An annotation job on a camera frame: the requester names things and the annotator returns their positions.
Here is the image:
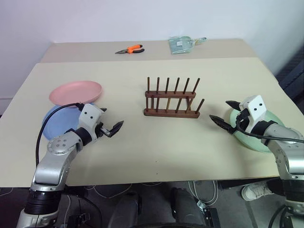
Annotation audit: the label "dark rounded shape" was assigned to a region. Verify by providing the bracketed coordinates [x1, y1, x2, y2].
[108, 190, 143, 228]
[170, 187, 203, 228]

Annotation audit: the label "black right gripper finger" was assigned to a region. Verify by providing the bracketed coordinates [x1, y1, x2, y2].
[225, 100, 242, 112]
[209, 114, 235, 135]

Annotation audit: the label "pink plate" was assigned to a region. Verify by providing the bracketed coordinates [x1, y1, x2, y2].
[48, 81, 104, 106]

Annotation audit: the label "white cable bundle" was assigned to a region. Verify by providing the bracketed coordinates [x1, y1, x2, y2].
[188, 180, 219, 205]

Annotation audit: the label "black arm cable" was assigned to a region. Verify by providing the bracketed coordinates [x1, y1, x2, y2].
[35, 102, 84, 166]
[235, 112, 304, 144]

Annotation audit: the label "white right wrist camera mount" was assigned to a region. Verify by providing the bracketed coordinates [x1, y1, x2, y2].
[239, 95, 269, 127]

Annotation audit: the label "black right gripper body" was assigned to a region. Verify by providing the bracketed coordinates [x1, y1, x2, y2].
[231, 108, 253, 133]

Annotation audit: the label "green plate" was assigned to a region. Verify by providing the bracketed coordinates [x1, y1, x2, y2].
[228, 106, 286, 153]

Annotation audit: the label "white sneaker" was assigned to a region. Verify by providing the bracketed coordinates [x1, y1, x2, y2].
[240, 181, 271, 202]

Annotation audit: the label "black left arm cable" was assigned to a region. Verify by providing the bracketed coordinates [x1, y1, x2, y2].
[35, 102, 84, 166]

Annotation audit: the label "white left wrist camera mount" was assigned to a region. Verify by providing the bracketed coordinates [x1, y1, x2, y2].
[77, 103, 105, 134]

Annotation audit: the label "blue plate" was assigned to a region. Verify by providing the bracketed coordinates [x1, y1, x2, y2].
[42, 104, 83, 142]

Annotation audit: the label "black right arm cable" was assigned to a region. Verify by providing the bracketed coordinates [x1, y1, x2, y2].
[235, 112, 304, 144]

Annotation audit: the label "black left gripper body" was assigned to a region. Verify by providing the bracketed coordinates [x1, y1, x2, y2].
[91, 122, 105, 144]

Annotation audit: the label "orange handled pliers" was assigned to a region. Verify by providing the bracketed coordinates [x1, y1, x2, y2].
[114, 44, 146, 55]

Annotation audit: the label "thin white floor cable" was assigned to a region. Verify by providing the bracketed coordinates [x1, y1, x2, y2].
[89, 183, 134, 200]

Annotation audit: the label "black office chair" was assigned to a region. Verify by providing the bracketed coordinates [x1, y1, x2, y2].
[276, 46, 304, 102]

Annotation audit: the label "wooden dish rack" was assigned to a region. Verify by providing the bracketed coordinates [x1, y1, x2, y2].
[143, 76, 206, 119]

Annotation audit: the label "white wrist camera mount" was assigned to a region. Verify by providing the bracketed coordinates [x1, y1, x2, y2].
[239, 95, 269, 127]
[77, 103, 105, 134]

